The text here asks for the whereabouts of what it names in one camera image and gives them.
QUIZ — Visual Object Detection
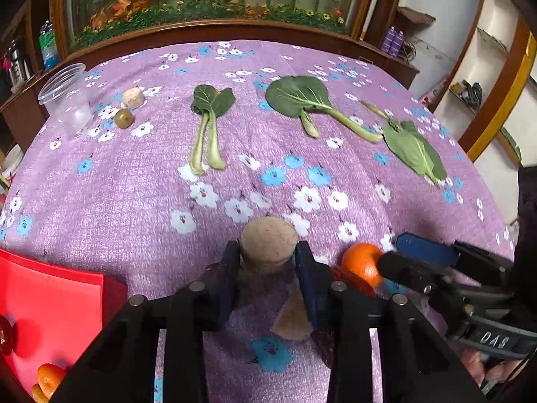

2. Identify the wooden side shelf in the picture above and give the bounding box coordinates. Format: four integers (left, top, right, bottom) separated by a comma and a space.
365, 6, 437, 89

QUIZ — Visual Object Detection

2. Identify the black thermos flask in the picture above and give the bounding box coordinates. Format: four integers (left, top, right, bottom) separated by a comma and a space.
6, 38, 30, 87

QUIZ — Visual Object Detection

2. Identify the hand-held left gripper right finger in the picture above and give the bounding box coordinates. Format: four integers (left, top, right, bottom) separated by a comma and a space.
294, 240, 489, 403

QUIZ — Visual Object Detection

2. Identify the beige cylinder cake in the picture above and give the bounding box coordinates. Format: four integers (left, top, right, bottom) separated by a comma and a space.
240, 216, 299, 275

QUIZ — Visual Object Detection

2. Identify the person's right hand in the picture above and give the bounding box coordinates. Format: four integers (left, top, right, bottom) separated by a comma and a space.
461, 346, 521, 391

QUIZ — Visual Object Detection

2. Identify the long bok choy leaf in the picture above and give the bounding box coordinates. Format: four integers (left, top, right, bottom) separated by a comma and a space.
361, 100, 449, 187

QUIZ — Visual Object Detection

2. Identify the bok choy leaf pair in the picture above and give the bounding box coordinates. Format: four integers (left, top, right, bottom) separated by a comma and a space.
190, 85, 236, 176

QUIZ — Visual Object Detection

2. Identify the red box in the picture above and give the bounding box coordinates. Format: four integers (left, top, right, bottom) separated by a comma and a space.
0, 249, 129, 403

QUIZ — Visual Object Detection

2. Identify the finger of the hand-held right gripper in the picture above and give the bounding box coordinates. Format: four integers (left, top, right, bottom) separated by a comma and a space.
376, 251, 475, 333
395, 232, 515, 286

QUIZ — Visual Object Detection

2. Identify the clear plastic cup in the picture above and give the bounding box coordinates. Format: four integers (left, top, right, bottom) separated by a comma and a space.
38, 63, 94, 137

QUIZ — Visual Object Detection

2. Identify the small green fruit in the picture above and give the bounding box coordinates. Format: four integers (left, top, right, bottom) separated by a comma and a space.
114, 108, 135, 129

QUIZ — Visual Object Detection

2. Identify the dark object on shelf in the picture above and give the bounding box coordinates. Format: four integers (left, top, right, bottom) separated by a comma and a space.
451, 80, 483, 107

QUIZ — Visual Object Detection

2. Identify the green plastic bottle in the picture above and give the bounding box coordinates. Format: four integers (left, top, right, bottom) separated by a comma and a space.
39, 19, 59, 70

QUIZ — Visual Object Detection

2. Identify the small beige cake piece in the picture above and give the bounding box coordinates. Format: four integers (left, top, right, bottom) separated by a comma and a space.
123, 88, 144, 109

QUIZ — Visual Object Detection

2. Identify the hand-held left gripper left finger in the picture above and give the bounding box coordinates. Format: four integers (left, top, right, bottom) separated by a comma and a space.
50, 240, 243, 403

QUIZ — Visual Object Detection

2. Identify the beige square cake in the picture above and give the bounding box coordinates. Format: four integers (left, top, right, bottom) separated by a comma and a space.
272, 289, 315, 341

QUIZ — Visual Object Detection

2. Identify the large round bok choy leaf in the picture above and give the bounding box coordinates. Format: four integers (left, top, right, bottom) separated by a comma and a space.
265, 76, 383, 143

